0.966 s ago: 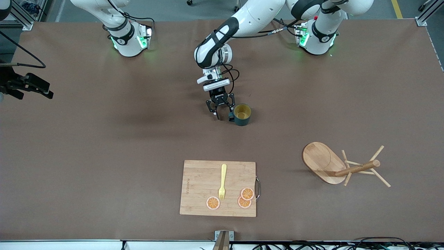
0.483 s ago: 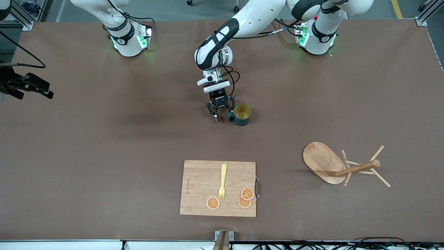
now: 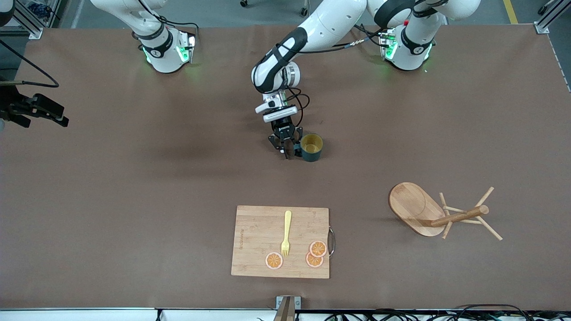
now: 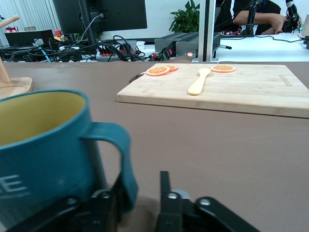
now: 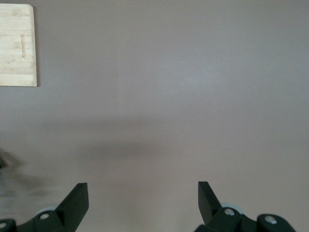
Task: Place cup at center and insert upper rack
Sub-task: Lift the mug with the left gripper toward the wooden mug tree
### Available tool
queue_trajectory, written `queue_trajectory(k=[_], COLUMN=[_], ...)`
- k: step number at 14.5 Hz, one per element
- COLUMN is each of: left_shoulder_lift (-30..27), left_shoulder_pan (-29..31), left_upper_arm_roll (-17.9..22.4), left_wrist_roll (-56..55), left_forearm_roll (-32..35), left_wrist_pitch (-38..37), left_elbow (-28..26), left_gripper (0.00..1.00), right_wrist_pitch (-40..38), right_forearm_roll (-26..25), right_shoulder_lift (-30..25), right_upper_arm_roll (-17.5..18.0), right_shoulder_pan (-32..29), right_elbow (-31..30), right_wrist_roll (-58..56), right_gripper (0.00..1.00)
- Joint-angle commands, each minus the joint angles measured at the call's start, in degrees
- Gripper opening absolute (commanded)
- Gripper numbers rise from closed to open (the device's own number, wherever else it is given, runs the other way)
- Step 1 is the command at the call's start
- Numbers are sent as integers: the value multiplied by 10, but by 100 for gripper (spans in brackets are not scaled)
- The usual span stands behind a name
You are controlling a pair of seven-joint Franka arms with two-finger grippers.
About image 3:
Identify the yellow plastic fork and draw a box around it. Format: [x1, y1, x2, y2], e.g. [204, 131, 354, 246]
[281, 210, 293, 258]

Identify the black left arm base cable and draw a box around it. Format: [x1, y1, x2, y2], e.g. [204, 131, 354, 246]
[355, 22, 389, 48]

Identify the bamboo cutting board metal handle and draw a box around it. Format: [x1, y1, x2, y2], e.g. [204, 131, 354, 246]
[231, 205, 335, 280]

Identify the black arm base cable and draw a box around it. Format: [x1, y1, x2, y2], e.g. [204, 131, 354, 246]
[134, 0, 200, 34]
[355, 22, 389, 48]

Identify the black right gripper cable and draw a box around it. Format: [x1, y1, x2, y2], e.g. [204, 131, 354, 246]
[0, 40, 60, 89]

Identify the metal mount bracket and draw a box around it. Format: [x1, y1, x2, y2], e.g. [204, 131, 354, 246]
[275, 296, 302, 321]

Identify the wooden mug tree rack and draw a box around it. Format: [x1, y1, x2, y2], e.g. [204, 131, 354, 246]
[388, 182, 503, 241]

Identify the teal cup yellow inside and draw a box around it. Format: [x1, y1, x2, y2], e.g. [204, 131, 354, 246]
[300, 133, 323, 162]

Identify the aluminium frame post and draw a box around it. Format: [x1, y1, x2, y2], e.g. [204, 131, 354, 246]
[534, 0, 571, 34]
[12, 0, 44, 40]

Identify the black cable bundle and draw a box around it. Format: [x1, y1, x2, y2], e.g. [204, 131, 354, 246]
[323, 304, 571, 321]

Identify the black right arm base cable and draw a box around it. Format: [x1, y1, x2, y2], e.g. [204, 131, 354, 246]
[134, 0, 200, 34]

